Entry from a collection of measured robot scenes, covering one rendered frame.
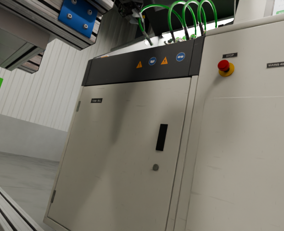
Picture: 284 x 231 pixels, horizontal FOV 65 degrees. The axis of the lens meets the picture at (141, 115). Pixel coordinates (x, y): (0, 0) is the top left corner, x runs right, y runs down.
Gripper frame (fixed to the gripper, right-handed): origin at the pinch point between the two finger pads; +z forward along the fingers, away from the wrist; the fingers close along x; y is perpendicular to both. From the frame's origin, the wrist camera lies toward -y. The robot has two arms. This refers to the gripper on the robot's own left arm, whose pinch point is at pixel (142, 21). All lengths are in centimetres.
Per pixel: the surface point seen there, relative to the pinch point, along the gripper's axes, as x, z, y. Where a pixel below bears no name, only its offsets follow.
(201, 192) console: 33, 82, 49
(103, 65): -5.9, 13.8, 34.0
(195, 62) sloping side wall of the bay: 35, 46, 22
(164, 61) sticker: 24, 36, 24
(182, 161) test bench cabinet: 28, 72, 46
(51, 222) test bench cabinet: -30, 67, 91
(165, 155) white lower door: 23, 68, 48
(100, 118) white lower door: -5, 39, 51
